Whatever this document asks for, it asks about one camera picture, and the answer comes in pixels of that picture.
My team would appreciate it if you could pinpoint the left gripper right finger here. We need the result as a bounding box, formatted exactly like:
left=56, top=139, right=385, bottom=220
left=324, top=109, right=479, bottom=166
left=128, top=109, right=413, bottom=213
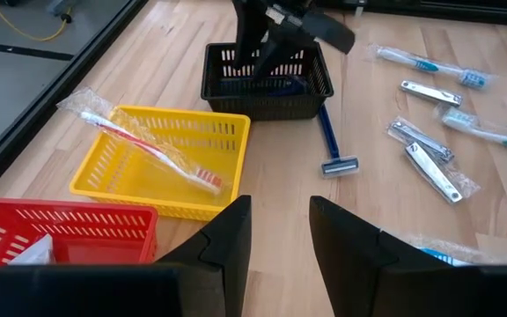
left=309, top=196, right=452, bottom=317

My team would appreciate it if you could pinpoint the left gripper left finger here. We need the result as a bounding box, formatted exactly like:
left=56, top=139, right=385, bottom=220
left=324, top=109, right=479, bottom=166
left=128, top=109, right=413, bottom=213
left=156, top=195, right=253, bottom=317

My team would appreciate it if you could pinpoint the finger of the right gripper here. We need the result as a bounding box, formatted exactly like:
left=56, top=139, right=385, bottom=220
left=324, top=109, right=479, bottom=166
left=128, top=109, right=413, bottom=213
left=253, top=26, right=316, bottom=79
left=231, top=0, right=267, bottom=71

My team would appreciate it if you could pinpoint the blue disposable razor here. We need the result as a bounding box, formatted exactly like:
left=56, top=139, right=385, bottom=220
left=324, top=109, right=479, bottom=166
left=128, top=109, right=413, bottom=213
left=317, top=104, right=361, bottom=180
left=217, top=75, right=310, bottom=99

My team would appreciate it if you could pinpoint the black plastic basket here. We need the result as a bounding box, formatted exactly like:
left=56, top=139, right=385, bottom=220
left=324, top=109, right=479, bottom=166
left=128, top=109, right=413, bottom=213
left=200, top=42, right=334, bottom=122

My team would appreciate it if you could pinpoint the blue toothbrush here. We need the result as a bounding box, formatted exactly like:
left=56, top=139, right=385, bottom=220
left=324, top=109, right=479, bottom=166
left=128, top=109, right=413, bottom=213
left=367, top=42, right=496, bottom=89
left=380, top=228, right=474, bottom=268

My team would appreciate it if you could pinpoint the silver nail clipper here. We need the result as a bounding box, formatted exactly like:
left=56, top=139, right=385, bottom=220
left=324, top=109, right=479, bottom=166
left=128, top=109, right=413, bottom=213
left=400, top=79, right=464, bottom=107
left=387, top=116, right=456, bottom=163
left=405, top=141, right=481, bottom=204

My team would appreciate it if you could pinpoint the red toothbrush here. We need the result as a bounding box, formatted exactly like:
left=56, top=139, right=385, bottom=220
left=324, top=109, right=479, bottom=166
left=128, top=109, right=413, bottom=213
left=55, top=86, right=228, bottom=197

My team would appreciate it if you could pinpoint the green toothbrush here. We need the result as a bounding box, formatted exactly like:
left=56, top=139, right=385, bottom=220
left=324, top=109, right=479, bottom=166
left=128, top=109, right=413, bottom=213
left=433, top=105, right=507, bottom=159

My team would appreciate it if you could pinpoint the white blue toothpaste tube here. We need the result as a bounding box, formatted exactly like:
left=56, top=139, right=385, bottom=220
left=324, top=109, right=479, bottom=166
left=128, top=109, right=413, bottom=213
left=7, top=232, right=56, bottom=266

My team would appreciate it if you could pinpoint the yellow plastic basket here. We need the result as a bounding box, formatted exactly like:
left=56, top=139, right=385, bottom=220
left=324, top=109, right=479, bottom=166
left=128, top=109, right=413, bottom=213
left=68, top=104, right=253, bottom=222

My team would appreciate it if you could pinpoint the red plastic basket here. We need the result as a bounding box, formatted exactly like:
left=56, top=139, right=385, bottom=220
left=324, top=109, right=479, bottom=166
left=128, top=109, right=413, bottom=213
left=0, top=197, right=160, bottom=276

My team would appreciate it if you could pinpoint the grey desk leg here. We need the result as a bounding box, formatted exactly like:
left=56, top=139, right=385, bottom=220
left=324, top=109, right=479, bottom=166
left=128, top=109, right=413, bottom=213
left=44, top=0, right=81, bottom=14

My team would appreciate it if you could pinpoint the yellow cable with black plug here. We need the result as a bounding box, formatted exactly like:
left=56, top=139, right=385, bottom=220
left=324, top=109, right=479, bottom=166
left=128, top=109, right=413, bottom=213
left=0, top=0, right=69, bottom=43

